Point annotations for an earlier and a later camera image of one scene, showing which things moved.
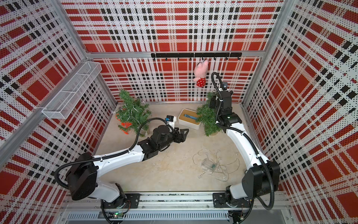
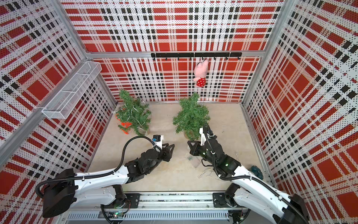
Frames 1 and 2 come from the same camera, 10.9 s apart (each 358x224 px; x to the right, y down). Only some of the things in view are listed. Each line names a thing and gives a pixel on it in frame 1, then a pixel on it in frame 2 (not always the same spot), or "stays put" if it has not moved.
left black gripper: x=182 y=137 → x=164 y=151
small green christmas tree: x=132 y=112 stays put
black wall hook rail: x=202 y=55 stays put
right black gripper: x=213 y=100 → x=194 y=150
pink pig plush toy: x=201 y=69 stays put
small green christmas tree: x=207 y=116 → x=191 y=117
